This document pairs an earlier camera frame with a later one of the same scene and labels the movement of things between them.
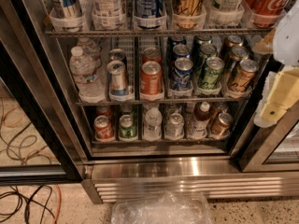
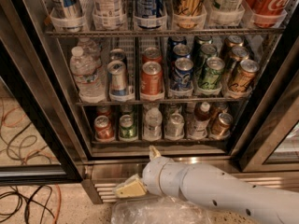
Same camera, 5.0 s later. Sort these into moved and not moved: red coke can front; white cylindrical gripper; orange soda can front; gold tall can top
Moved: white cylindrical gripper
Not moved: red coke can front; orange soda can front; gold tall can top
